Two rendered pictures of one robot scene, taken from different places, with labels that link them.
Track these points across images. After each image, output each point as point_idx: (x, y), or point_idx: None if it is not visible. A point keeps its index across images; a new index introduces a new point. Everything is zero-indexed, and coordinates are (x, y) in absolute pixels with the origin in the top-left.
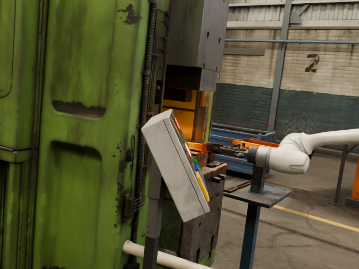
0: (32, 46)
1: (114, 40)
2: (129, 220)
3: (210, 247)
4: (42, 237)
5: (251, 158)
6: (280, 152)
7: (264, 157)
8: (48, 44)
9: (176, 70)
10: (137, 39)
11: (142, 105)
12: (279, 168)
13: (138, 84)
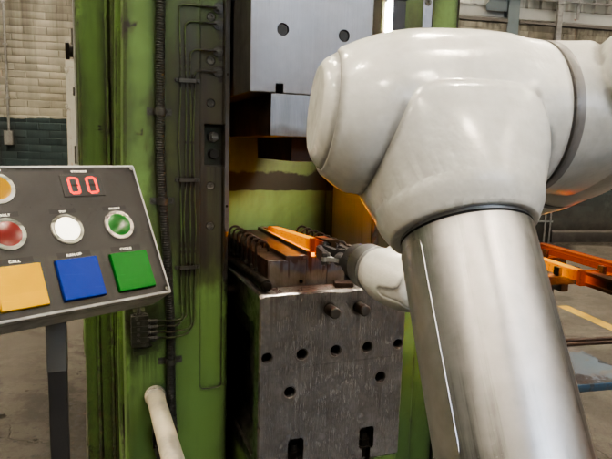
0: (97, 96)
1: (120, 68)
2: (157, 352)
3: (359, 449)
4: (119, 362)
5: (344, 268)
6: (373, 256)
7: (353, 267)
8: (114, 92)
9: (256, 104)
10: (127, 59)
11: (156, 167)
12: (369, 292)
13: (144, 132)
